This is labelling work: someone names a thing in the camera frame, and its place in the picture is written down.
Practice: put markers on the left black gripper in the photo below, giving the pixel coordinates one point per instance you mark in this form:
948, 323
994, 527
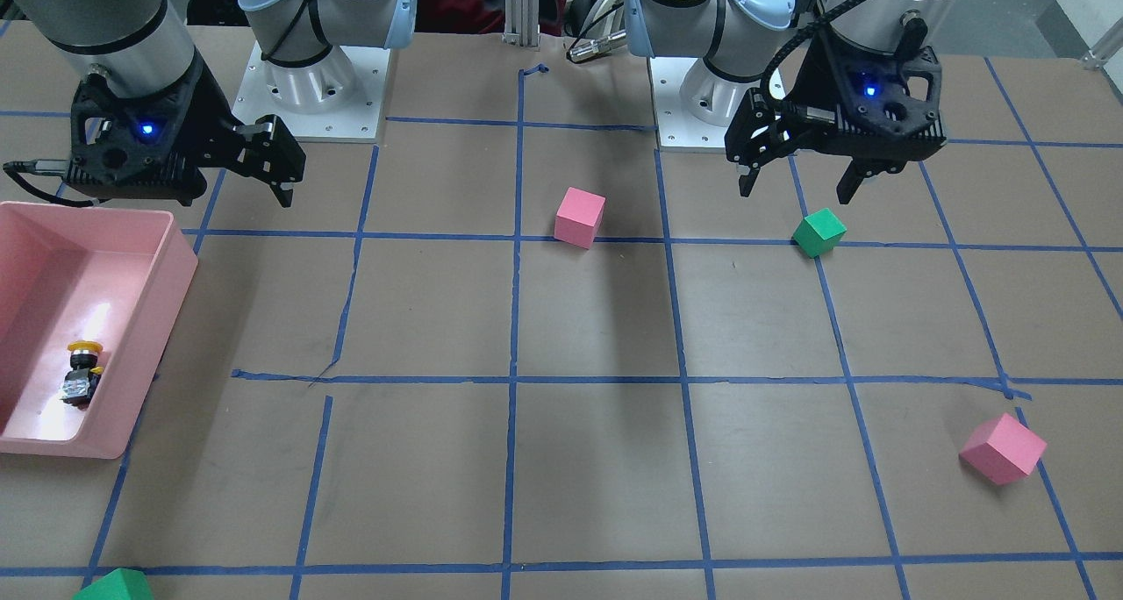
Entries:
811, 80

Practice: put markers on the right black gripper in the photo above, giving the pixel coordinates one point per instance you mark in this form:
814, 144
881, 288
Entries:
208, 109

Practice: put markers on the yellow push button switch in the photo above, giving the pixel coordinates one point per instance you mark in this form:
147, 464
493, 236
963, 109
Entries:
83, 377

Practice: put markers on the green cube near left arm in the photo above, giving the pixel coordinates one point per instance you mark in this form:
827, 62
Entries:
819, 233

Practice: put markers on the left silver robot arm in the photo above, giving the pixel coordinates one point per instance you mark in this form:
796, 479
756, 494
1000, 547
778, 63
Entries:
767, 40

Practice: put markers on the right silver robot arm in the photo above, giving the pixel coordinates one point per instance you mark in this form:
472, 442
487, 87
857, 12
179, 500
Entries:
142, 46

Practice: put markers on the pink plastic bin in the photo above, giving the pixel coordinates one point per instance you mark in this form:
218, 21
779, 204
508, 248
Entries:
116, 277

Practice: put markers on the person in red hoodie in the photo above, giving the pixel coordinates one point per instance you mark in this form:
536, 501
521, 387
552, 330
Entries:
480, 17

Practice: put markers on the pink cube centre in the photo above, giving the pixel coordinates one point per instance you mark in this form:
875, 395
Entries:
578, 217

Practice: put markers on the pink cube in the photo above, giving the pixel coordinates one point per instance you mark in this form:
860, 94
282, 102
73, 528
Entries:
1003, 450
578, 217

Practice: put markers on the pink cube far side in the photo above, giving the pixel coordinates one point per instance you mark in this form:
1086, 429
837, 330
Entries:
1003, 450

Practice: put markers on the green cube near bin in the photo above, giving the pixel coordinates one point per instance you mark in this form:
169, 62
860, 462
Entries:
119, 584

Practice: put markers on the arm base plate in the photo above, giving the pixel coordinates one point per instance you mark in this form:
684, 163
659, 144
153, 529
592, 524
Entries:
692, 105
351, 109

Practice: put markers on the aluminium frame post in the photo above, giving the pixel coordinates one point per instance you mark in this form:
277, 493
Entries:
521, 23

